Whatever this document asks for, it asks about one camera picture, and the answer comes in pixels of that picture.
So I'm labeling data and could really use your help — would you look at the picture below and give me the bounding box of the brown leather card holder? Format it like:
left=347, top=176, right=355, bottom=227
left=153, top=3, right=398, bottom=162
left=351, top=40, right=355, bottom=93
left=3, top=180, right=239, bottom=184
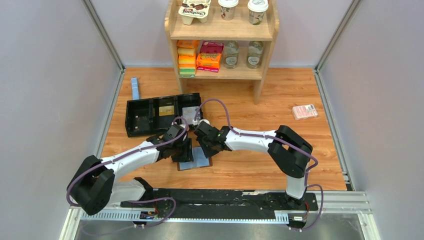
left=177, top=146, right=213, bottom=171

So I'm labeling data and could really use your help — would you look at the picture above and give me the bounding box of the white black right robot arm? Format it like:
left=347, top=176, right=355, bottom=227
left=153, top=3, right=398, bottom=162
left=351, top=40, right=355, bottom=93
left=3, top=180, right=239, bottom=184
left=194, top=121, right=313, bottom=210

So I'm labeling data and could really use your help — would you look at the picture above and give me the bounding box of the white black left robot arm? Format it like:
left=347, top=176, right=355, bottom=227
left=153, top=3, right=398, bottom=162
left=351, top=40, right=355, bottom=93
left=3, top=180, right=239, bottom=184
left=66, top=124, right=188, bottom=216

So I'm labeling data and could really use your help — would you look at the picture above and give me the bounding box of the silver VIP card top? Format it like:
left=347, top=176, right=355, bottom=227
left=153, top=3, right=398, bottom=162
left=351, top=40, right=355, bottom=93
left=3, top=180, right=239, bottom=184
left=182, top=106, right=201, bottom=125

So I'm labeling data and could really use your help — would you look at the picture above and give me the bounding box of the gold credit card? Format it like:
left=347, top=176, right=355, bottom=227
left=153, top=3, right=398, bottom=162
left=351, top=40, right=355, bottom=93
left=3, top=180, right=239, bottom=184
left=158, top=105, right=175, bottom=117

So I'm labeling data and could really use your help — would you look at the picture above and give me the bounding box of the pink wrapped card pack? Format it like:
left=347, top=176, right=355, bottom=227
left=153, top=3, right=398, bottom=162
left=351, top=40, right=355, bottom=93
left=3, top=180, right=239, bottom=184
left=291, top=104, right=318, bottom=121

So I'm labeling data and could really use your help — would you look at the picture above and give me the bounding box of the black three-compartment tray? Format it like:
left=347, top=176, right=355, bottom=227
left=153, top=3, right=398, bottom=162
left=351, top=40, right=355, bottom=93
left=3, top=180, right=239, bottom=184
left=125, top=92, right=202, bottom=138

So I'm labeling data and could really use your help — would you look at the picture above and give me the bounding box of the blue plastic strip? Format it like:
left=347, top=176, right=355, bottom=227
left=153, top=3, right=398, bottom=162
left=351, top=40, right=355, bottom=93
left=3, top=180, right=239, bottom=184
left=130, top=77, right=140, bottom=100

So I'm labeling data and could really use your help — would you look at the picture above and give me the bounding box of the orange snack box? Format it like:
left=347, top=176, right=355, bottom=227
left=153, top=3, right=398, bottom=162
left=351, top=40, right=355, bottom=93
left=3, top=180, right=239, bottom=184
left=196, top=52, right=222, bottom=71

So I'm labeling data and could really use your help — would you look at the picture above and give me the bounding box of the left glass water bottle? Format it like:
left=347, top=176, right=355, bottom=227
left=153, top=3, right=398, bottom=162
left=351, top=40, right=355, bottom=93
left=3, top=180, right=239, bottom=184
left=222, top=40, right=239, bottom=69

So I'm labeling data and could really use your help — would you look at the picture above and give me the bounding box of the glass water bottle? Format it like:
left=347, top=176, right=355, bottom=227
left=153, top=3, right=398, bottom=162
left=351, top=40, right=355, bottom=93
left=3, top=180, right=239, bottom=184
left=222, top=40, right=239, bottom=69
left=246, top=41, right=264, bottom=69

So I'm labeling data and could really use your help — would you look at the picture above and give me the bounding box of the red snack box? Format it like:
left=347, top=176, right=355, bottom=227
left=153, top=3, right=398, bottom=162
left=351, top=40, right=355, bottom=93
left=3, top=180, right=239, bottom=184
left=199, top=40, right=224, bottom=54

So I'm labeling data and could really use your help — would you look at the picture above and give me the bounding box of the stack of colourful sponges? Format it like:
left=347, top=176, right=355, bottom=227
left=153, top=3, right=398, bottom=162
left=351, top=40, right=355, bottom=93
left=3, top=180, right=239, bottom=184
left=176, top=39, right=201, bottom=78

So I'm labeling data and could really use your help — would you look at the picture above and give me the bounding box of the wooden shelf unit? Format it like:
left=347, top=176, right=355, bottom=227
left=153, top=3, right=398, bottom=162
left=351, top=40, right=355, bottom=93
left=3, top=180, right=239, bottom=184
left=164, top=0, right=280, bottom=106

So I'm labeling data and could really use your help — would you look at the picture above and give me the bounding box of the right glass water bottle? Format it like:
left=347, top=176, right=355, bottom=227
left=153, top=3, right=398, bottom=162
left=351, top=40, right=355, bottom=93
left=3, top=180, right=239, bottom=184
left=246, top=41, right=264, bottom=69

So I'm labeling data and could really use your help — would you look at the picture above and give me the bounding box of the yogurt cup multipack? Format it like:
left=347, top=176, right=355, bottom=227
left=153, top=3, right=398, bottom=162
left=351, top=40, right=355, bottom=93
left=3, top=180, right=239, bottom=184
left=178, top=0, right=211, bottom=25

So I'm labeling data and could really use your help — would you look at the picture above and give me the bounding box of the left paper coffee cup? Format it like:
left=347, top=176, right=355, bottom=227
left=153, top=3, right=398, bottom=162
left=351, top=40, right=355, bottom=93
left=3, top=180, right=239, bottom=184
left=218, top=0, right=239, bottom=21

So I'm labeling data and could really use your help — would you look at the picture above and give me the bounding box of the paper coffee cup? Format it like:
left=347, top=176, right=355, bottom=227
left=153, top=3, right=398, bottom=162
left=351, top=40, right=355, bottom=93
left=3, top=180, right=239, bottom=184
left=247, top=0, right=269, bottom=26
left=218, top=0, right=239, bottom=21

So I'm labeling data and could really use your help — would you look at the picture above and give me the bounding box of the right paper coffee cup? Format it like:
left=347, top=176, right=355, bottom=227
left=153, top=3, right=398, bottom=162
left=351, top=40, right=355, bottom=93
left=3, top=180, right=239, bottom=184
left=247, top=0, right=269, bottom=26

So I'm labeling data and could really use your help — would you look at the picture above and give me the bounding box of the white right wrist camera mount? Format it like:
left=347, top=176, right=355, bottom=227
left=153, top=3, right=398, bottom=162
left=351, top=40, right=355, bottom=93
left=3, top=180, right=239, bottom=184
left=192, top=119, right=210, bottom=128

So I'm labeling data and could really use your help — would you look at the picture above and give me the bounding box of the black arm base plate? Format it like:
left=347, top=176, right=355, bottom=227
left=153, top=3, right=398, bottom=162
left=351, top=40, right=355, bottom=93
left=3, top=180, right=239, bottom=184
left=142, top=188, right=319, bottom=220

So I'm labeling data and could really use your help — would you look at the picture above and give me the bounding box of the aluminium frame rail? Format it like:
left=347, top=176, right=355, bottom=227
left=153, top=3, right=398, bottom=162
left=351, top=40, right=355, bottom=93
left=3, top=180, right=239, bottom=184
left=60, top=186, right=380, bottom=240

